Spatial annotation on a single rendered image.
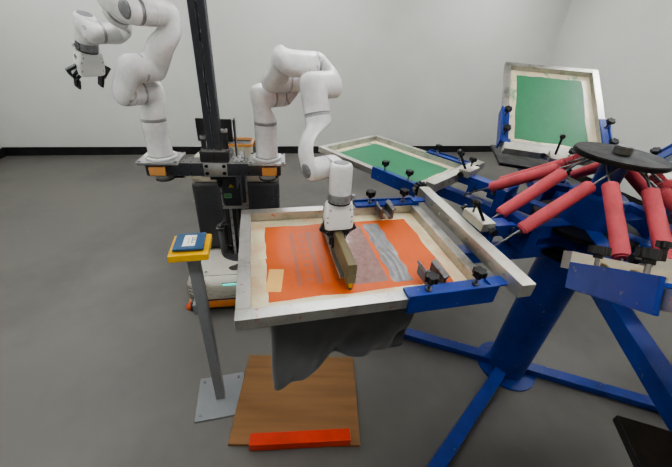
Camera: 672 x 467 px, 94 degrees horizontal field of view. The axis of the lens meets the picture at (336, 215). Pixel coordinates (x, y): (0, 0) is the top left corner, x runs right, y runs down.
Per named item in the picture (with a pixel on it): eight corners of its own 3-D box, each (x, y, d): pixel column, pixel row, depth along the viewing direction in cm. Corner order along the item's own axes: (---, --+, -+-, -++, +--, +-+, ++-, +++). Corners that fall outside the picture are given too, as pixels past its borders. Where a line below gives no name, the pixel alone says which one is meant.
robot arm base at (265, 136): (254, 151, 147) (251, 117, 140) (281, 151, 150) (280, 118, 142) (251, 162, 134) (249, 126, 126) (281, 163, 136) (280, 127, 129)
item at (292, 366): (279, 392, 111) (275, 307, 90) (278, 382, 114) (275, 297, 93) (398, 370, 121) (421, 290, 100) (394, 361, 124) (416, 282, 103)
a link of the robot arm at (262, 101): (248, 121, 133) (245, 81, 125) (276, 119, 140) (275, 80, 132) (258, 127, 127) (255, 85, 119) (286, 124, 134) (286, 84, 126)
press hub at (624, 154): (498, 405, 165) (640, 166, 98) (457, 342, 199) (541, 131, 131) (559, 391, 175) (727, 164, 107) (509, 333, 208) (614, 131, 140)
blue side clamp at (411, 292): (406, 314, 92) (410, 297, 89) (399, 301, 96) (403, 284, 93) (493, 302, 99) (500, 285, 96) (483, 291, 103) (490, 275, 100)
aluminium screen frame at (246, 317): (235, 331, 81) (234, 321, 80) (241, 217, 130) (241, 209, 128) (493, 296, 99) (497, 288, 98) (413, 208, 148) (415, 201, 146)
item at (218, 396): (194, 423, 148) (147, 265, 100) (200, 379, 166) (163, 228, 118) (242, 414, 153) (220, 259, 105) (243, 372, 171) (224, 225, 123)
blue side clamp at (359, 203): (354, 218, 139) (356, 204, 135) (351, 212, 143) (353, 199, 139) (416, 214, 145) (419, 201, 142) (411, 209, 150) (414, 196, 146)
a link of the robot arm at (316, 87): (276, 54, 103) (314, 55, 112) (288, 120, 108) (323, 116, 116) (300, 36, 90) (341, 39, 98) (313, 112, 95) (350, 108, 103)
